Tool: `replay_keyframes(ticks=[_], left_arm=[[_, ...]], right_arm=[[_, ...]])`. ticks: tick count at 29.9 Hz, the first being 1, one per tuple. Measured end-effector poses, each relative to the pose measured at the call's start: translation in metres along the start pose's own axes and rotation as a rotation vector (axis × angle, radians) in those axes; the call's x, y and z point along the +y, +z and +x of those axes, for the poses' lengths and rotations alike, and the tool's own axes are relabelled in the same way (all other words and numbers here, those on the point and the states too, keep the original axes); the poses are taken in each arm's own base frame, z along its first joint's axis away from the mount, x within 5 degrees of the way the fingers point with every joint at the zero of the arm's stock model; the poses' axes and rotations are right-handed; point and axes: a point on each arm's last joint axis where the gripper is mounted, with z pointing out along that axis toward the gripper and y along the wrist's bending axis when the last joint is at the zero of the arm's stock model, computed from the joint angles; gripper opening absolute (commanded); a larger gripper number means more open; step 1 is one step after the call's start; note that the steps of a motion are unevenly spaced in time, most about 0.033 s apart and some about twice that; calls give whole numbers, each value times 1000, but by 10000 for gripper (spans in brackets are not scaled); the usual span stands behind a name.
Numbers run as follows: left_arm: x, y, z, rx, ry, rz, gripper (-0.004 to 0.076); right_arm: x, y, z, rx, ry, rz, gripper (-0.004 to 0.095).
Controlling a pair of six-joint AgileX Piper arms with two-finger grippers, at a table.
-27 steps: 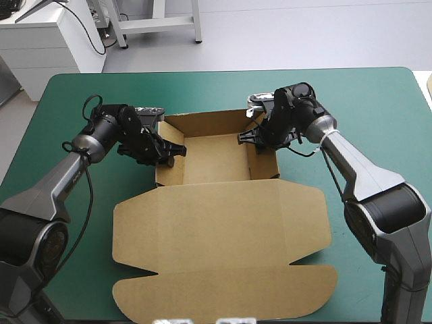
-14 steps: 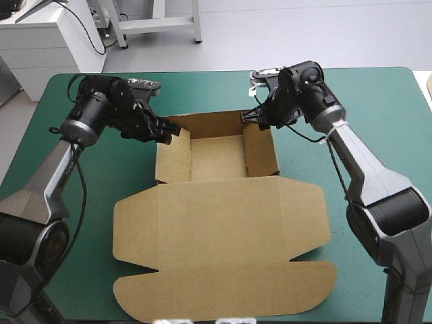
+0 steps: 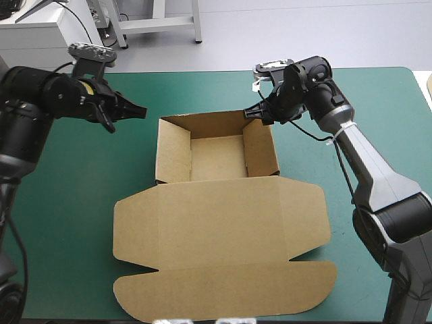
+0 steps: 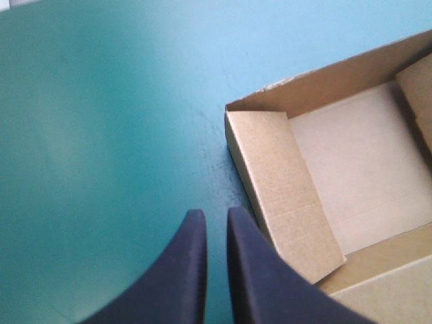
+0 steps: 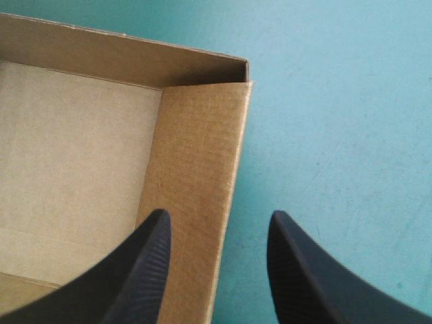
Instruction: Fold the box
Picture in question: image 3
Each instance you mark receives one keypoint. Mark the white cabinet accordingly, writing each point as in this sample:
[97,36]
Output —
[37,37]

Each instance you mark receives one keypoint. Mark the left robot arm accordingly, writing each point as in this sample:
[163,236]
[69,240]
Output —
[23,111]

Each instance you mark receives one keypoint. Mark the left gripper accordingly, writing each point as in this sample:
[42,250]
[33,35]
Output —
[92,98]

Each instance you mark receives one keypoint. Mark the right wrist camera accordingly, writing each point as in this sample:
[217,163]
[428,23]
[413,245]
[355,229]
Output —
[271,67]

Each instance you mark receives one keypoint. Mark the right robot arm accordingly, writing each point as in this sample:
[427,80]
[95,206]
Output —
[371,168]

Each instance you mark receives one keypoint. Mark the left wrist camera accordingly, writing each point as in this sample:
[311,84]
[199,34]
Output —
[92,53]

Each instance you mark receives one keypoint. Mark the brown cardboard box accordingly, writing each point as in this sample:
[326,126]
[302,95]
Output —
[219,229]

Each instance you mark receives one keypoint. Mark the grey metal table frame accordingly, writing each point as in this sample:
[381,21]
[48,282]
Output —
[158,23]

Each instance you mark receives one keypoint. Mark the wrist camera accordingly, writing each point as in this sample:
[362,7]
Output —
[271,67]
[92,53]

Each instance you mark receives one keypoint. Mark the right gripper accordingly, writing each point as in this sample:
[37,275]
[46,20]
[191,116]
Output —
[287,94]

